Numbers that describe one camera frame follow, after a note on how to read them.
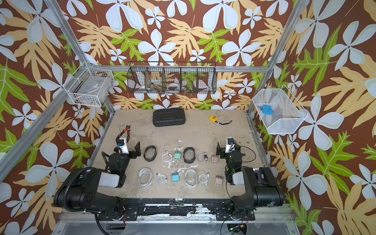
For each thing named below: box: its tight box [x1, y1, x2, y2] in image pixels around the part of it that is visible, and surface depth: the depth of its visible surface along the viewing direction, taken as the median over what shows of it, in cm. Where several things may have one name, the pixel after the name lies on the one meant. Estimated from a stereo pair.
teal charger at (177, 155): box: [174, 151, 182, 161], surface depth 95 cm
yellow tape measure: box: [208, 115, 233, 125], surface depth 117 cm
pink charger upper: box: [211, 154, 219, 164], surface depth 93 cm
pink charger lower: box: [214, 175, 223, 186], surface depth 86 cm
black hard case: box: [152, 107, 186, 127], surface depth 110 cm
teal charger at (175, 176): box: [171, 172, 180, 183], surface depth 86 cm
